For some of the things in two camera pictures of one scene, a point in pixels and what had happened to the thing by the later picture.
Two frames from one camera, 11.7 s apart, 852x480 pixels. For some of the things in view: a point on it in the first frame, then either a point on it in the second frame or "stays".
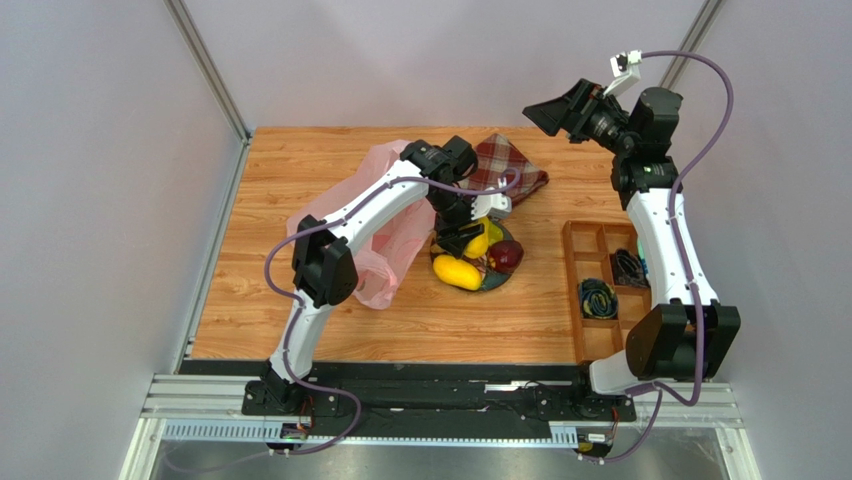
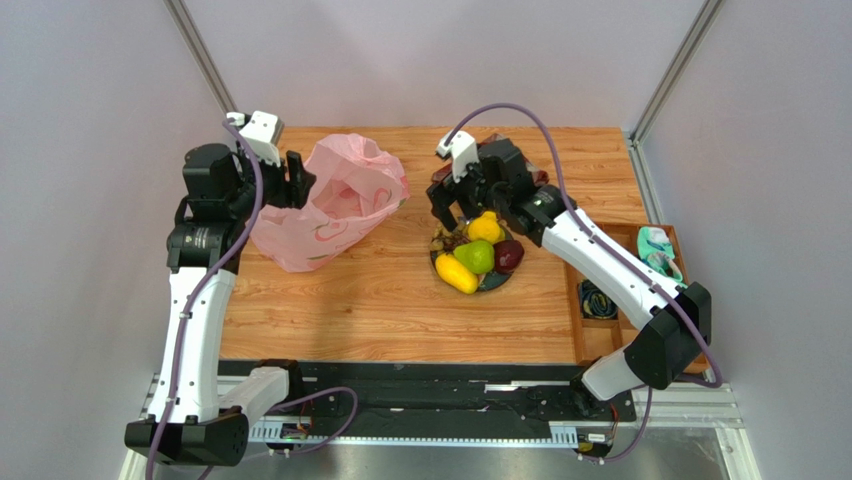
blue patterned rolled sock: [597, 299] stays
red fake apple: [505, 256] stays
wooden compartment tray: [610, 293] stays
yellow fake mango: [457, 272] stays
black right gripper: [574, 108] → [462, 189]
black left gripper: [453, 237] → [292, 192]
